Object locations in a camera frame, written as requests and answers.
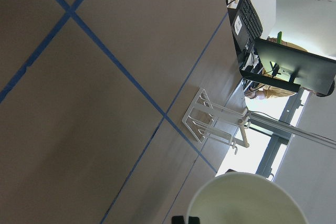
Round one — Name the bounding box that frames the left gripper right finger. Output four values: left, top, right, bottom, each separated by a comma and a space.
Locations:
188, 216, 200, 224

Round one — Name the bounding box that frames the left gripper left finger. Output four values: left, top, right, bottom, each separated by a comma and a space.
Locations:
171, 216, 185, 224

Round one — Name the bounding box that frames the pale green white cup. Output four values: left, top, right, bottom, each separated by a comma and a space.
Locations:
186, 172, 308, 223

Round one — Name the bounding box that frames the black computer monitor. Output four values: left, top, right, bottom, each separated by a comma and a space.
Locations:
255, 38, 335, 95

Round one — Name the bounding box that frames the black box with label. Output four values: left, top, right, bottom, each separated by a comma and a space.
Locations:
228, 8, 255, 72

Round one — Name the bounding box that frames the black keyboard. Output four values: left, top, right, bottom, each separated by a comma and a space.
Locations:
237, 0, 263, 41

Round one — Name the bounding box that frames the white wire cup rack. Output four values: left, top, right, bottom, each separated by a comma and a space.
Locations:
182, 87, 250, 153

